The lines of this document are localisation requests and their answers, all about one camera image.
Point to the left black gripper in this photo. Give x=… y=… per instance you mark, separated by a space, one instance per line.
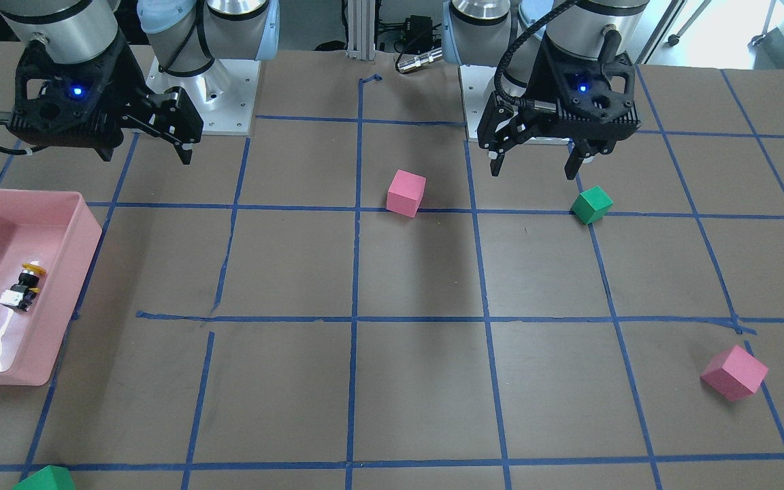
x=537 y=78

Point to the pink cube far side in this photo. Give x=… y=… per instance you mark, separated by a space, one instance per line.
x=735 y=373

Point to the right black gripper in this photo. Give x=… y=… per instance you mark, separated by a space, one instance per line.
x=127 y=83

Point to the pink plastic bin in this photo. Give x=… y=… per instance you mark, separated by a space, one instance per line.
x=47 y=241

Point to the pink cube centre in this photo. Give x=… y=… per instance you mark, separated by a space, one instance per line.
x=405 y=193

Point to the aluminium frame post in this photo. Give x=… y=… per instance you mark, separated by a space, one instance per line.
x=361 y=27

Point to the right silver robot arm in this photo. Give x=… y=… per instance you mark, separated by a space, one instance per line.
x=187 y=37

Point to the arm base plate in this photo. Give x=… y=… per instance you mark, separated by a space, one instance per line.
x=224 y=95
x=476 y=87

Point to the green cube near left arm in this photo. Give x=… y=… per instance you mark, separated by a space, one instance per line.
x=591 y=205

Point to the silver cable connector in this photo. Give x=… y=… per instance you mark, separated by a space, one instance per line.
x=419 y=61

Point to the green cube table edge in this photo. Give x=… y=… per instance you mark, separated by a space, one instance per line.
x=51 y=477

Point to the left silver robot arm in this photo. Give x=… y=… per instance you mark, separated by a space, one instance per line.
x=507 y=35

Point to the yellow push button switch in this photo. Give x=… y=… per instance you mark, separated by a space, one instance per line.
x=21 y=295

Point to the pink cube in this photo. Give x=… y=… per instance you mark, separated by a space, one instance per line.
x=405 y=193
x=735 y=373

